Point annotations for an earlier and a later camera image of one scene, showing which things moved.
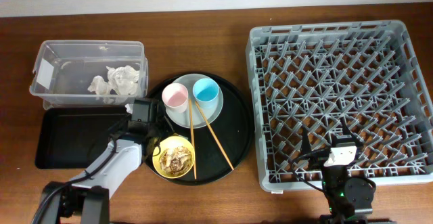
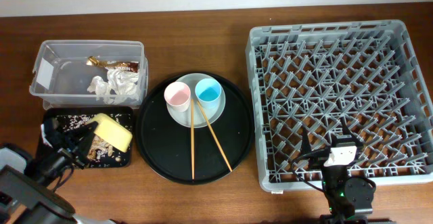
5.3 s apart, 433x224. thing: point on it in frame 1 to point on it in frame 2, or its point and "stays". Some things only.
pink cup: (175, 97) stays
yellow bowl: (174, 157) to (112, 132)
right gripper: (306, 147) stays
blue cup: (206, 91) stays
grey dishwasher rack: (315, 76) stays
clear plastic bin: (89, 72) stays
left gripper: (155, 129) to (68, 143)
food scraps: (175, 160) to (101, 153)
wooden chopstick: (214, 135) stays
